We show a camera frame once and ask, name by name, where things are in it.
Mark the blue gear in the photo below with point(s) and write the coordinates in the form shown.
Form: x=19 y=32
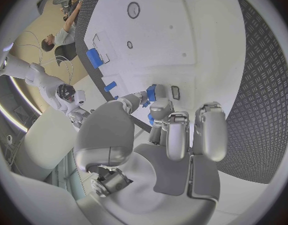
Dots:
x=151 y=118

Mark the large blue cylinder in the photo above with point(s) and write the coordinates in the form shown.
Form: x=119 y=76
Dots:
x=94 y=58

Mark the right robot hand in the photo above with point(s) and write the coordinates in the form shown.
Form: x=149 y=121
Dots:
x=78 y=116

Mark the person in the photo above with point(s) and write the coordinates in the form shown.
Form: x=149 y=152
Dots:
x=63 y=34

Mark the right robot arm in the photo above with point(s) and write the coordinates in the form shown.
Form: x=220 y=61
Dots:
x=48 y=82

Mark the white task board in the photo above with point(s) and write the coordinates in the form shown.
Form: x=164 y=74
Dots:
x=158 y=41

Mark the black office chair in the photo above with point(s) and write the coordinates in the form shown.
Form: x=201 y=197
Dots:
x=65 y=51

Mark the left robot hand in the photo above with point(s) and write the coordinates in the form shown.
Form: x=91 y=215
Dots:
x=106 y=131

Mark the thick blue peg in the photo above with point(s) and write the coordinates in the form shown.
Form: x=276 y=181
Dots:
x=110 y=86

